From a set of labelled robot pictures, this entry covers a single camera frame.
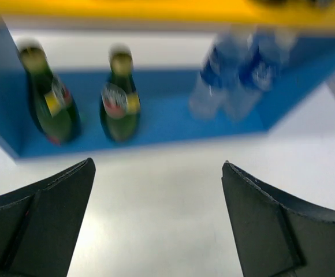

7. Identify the water bottle blue label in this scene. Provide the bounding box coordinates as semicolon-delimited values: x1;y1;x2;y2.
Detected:
224;28;297;121
189;27;256;119

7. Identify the black gold can front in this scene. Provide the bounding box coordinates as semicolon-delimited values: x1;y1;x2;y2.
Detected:
306;0;335;9

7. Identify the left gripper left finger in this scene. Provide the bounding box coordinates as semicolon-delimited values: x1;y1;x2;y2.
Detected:
0;158;96;276

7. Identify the green glass bottle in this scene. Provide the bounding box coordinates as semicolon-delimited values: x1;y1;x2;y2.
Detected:
99;44;141;143
17;39;81;145

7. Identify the blue shelf with yellow board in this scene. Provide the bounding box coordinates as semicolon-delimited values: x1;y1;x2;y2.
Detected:
0;1;335;159

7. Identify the left water bottle blue label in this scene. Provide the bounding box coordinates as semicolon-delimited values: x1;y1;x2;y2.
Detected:
189;27;256;119

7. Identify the black gold can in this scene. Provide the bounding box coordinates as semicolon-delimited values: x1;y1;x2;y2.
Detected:
251;0;289;8
306;0;335;9

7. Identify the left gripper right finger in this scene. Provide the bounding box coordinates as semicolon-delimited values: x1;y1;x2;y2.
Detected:
222;162;335;276

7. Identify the right water bottle blue label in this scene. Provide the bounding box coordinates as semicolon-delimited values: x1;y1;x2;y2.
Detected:
224;28;297;121

